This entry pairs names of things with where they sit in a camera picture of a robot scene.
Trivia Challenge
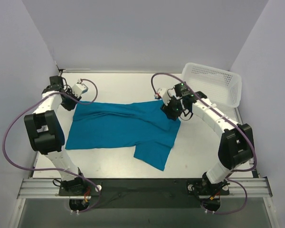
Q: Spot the teal t shirt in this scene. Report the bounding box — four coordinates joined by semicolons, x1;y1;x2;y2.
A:
66;101;181;171

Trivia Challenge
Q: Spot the aluminium mounting rail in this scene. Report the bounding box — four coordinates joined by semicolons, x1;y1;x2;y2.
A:
18;178;273;199

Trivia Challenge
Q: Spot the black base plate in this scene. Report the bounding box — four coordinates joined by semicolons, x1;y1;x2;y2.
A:
58;178;229;210

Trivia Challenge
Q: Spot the white perforated plastic basket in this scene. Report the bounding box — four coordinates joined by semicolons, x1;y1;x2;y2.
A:
182;63;242;108

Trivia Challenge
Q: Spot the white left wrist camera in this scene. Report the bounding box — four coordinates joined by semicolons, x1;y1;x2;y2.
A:
71;79;88;98

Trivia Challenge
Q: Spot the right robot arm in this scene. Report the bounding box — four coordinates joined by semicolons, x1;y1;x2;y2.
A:
155;83;254;194

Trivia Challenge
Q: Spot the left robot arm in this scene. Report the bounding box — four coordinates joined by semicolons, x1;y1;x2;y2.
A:
24;76;88;195

